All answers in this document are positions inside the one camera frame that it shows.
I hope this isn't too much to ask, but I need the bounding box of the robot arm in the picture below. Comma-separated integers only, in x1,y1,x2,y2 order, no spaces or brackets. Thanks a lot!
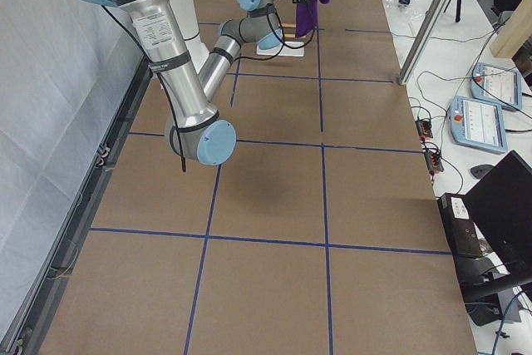
82,0,239,165
199,0,318,100

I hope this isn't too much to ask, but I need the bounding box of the white curtain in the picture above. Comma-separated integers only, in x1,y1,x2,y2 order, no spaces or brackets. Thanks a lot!
1,0,141,332

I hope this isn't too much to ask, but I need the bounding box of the teach pendant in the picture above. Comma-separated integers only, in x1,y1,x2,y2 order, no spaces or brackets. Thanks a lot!
470,62,523,111
448,96,508,154

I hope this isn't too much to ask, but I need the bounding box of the clear plastic wrap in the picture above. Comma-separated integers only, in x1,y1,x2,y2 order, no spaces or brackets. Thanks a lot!
382,0,426,23

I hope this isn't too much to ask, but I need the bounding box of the white rack base tray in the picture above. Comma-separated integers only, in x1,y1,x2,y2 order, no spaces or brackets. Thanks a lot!
256,41,305,57

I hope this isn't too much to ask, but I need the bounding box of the purple towel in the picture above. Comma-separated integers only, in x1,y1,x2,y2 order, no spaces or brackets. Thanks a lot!
295,0,330,37

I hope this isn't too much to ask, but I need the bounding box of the black computer mouse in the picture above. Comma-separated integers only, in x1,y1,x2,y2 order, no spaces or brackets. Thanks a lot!
470,164,494,180

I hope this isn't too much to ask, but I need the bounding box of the orange black connector hub left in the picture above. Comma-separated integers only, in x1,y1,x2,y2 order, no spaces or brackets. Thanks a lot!
415,119,433,141

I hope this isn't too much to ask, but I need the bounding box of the orange black connector hub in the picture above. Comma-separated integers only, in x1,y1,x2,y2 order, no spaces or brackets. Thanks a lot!
415,119,433,141
424,148,444,175

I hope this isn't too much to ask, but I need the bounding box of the aluminium frame post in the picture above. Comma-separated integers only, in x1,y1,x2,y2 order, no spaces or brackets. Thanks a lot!
398,0,450,85

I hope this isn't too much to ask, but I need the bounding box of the teach pendant near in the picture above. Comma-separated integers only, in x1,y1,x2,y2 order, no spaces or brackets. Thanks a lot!
448,96,508,154

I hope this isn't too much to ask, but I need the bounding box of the teach pendant far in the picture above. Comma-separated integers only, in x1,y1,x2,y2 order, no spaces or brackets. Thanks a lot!
470,62,523,111

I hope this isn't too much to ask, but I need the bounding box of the black mini pc box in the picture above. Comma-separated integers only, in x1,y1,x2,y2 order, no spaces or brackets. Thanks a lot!
437,193,493,259

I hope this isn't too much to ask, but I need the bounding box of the orange black connector hub right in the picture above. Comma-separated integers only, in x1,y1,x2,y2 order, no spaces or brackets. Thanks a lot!
424,148,444,175

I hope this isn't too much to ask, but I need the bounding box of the black monitor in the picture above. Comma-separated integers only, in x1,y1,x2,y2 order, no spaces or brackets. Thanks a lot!
464,150,531,267

